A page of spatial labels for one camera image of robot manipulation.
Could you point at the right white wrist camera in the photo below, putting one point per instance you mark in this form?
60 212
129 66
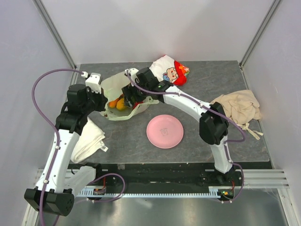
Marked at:
132 73

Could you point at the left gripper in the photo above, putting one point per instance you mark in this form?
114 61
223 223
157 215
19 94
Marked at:
102 99

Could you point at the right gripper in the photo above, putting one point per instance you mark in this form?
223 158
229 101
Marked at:
128 91

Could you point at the white red cartoon bag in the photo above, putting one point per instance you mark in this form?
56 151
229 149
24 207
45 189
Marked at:
166 68

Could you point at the fake red bell pepper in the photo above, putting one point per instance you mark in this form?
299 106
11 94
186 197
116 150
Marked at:
136 104

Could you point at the beige crumpled cloth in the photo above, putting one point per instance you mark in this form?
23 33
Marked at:
241 107

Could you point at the white folded towel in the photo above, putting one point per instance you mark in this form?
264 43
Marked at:
89 142

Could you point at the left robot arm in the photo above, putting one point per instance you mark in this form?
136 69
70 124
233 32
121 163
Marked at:
53 193

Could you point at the green avocado print plastic bag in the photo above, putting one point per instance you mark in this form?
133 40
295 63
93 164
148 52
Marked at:
116 109

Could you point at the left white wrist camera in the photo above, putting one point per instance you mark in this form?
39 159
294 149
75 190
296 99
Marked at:
93 81

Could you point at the slotted cable duct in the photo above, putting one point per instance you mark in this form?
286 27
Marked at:
90 192

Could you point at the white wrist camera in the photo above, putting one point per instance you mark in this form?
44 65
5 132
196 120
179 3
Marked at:
93 81
132 73

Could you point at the pink plate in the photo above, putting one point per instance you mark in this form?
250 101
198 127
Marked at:
164 131

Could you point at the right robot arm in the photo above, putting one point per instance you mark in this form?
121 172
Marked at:
213 125

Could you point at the fake red orange mango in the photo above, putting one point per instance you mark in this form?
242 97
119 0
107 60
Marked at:
112 104

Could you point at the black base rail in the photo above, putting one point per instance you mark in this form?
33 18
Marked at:
201 174

